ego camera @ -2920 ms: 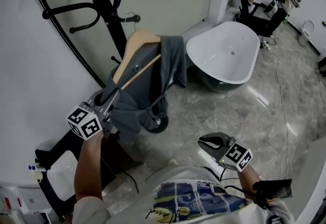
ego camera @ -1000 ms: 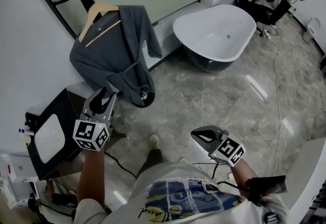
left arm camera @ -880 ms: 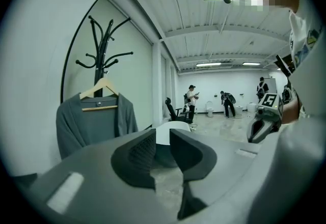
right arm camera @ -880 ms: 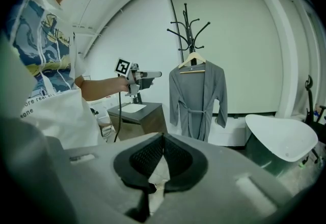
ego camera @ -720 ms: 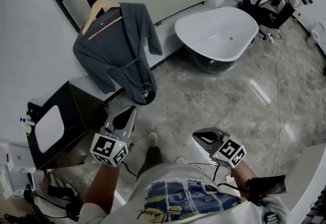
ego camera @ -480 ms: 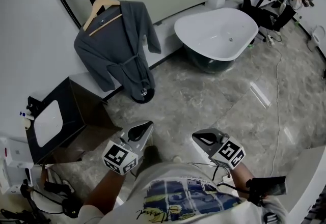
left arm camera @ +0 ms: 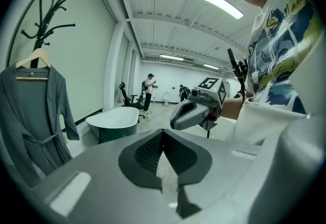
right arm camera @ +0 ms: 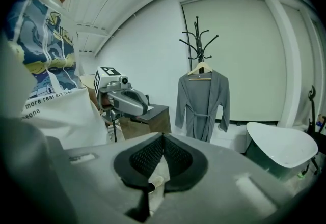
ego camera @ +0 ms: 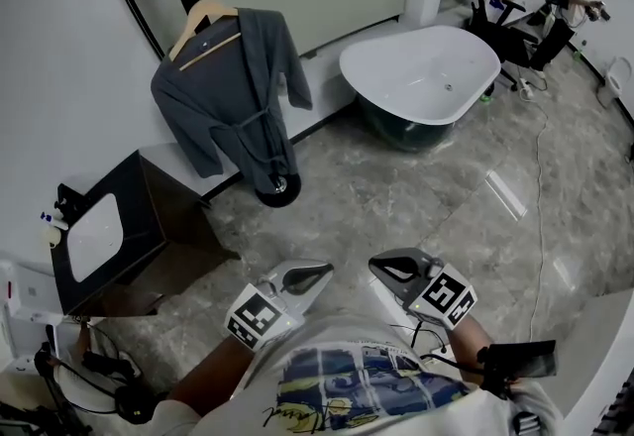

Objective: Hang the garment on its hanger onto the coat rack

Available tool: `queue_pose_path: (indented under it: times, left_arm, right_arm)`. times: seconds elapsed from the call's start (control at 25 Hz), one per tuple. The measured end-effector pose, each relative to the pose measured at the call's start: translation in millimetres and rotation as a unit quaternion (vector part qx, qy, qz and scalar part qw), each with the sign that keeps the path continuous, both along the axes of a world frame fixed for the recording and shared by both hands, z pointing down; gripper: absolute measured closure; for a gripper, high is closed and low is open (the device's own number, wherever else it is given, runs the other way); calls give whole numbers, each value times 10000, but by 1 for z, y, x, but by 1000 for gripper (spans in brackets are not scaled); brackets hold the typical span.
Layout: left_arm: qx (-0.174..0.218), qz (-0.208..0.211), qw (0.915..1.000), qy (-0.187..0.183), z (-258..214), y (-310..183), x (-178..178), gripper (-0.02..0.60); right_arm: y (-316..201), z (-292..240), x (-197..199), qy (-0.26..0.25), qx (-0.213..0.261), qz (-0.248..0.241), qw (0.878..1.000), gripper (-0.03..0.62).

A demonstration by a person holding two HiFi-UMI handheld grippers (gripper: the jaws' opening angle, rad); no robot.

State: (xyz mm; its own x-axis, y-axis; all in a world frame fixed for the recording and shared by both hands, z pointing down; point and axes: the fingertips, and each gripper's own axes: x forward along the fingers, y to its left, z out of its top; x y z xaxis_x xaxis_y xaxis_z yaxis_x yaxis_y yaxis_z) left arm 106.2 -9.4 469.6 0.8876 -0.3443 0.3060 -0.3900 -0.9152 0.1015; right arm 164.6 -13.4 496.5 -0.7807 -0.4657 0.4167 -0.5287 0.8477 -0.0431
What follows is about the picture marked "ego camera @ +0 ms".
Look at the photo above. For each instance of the white wall appliance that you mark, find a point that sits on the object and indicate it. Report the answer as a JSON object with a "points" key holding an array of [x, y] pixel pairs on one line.
{"points": [[30, 295]]}

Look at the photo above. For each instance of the white sink basin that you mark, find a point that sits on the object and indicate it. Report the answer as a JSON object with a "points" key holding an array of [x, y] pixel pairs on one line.
{"points": [[94, 236]]}

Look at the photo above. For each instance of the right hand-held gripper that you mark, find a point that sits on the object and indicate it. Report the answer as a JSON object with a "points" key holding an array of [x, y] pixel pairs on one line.
{"points": [[443, 297]]}

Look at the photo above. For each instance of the dark wooden vanity cabinet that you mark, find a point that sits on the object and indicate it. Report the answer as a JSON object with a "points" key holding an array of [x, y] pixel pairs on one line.
{"points": [[163, 226]]}

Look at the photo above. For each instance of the black coat rack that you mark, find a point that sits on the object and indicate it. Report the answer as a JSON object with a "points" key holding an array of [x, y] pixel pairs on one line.
{"points": [[289, 194]]}

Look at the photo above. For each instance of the person's left forearm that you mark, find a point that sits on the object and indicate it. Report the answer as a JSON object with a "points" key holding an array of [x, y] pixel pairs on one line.
{"points": [[213, 379]]}

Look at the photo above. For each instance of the black office chair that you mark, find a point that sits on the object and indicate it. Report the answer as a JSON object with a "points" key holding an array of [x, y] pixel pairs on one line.
{"points": [[510, 40]]}

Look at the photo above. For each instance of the black chest-mounted device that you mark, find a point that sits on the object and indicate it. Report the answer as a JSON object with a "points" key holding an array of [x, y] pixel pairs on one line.
{"points": [[530, 359]]}

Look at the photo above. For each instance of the wooden clothes hanger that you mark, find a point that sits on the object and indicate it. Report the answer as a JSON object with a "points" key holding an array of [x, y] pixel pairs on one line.
{"points": [[186, 30]]}

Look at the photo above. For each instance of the white and green bathtub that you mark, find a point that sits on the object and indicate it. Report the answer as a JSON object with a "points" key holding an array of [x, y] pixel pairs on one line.
{"points": [[421, 72]]}

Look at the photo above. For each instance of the white toilet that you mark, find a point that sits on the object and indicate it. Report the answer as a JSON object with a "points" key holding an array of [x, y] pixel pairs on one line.
{"points": [[614, 82]]}

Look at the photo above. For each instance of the small white blue toiletry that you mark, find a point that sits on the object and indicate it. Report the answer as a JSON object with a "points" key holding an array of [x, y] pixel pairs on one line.
{"points": [[53, 221]]}

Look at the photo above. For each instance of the small white cup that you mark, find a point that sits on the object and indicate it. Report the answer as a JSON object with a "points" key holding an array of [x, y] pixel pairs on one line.
{"points": [[54, 238]]}

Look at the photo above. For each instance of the grey bathrobe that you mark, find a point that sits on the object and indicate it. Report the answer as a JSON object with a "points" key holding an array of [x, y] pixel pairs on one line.
{"points": [[223, 92]]}

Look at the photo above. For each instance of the person in printed white shirt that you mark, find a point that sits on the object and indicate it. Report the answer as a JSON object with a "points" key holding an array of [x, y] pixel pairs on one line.
{"points": [[356, 399]]}

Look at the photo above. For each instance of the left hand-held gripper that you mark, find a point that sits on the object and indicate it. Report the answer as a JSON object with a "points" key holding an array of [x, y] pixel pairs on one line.
{"points": [[260, 317]]}

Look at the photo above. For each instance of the black faucet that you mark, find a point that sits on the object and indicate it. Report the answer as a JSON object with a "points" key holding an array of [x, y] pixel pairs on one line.
{"points": [[67, 201]]}

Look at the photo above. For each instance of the person's right forearm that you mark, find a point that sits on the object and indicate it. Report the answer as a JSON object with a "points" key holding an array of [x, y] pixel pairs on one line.
{"points": [[470, 345]]}

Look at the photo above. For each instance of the small green object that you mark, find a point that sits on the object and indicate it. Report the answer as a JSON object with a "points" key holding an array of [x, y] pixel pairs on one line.
{"points": [[486, 100]]}

